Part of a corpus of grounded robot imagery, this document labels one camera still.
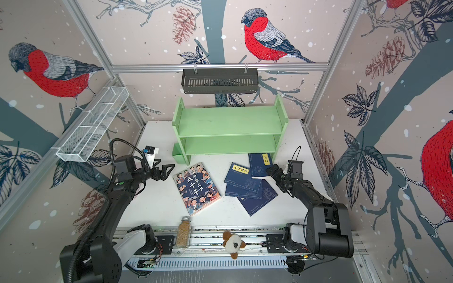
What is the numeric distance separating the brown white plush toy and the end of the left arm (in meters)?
0.38

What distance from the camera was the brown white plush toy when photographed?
719 mm

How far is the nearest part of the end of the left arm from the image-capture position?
70 cm
